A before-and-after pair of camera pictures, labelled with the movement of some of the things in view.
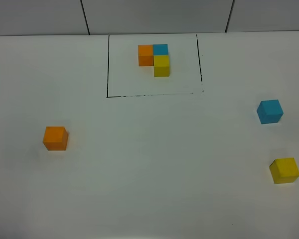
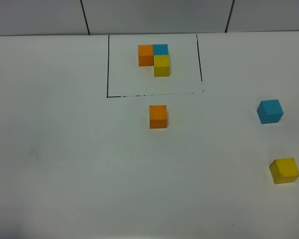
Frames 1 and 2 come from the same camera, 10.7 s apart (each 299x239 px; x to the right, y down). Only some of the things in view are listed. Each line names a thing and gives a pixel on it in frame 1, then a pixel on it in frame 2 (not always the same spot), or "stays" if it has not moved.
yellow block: (284, 171) stays
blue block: (269, 111) stays
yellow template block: (161, 65) stays
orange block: (55, 138) → (158, 116)
